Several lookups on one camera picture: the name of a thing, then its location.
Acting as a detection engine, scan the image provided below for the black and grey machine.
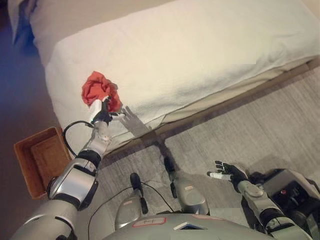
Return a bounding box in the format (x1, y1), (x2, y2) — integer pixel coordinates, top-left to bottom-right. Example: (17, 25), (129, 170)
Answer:
(249, 168), (320, 237)

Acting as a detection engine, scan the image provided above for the wooden bed frame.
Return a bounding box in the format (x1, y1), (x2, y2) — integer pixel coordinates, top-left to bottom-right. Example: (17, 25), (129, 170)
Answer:
(104, 57), (320, 156)

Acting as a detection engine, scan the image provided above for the silver robot leg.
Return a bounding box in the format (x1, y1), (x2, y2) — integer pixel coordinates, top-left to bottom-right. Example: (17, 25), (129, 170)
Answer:
(163, 155), (210, 216)
(114, 172), (151, 231)

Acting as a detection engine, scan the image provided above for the silver left robot leg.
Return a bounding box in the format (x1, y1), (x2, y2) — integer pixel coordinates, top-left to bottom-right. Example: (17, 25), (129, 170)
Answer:
(114, 172), (151, 231)

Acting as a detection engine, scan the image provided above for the grey robot torso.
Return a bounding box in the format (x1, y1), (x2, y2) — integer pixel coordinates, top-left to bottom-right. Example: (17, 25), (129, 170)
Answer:
(101, 212), (270, 240)

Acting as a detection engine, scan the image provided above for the bed with beige sheet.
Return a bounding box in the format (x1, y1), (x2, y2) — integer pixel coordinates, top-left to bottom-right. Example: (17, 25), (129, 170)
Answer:
(7, 0), (320, 152)

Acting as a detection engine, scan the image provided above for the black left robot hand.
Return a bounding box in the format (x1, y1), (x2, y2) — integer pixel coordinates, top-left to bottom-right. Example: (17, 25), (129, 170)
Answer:
(89, 95), (126, 124)

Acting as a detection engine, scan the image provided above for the silver right robot leg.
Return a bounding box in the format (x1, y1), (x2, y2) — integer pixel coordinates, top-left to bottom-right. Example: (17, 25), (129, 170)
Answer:
(163, 155), (210, 216)

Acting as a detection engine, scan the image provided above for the thin black floor cable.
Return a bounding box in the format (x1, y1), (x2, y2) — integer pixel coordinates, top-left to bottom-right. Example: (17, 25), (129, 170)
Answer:
(87, 180), (177, 240)

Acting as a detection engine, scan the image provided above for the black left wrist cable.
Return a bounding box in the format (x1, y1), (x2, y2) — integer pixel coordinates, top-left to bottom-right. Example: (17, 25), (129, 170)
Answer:
(62, 120), (95, 159)

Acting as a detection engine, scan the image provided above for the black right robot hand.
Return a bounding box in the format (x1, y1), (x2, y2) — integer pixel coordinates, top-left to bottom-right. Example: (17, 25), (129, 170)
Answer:
(206, 160), (249, 187)

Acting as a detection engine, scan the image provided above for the brown wicker basket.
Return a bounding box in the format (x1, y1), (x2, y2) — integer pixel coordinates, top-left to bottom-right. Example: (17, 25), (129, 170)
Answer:
(13, 126), (74, 200)

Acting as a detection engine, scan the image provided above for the white terry blanket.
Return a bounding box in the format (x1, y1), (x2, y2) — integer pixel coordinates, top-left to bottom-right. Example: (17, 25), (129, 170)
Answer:
(44, 0), (320, 132)

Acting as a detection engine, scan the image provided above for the red cloth garment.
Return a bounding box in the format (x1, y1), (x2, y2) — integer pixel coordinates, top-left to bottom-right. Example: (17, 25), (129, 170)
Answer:
(81, 70), (123, 113)

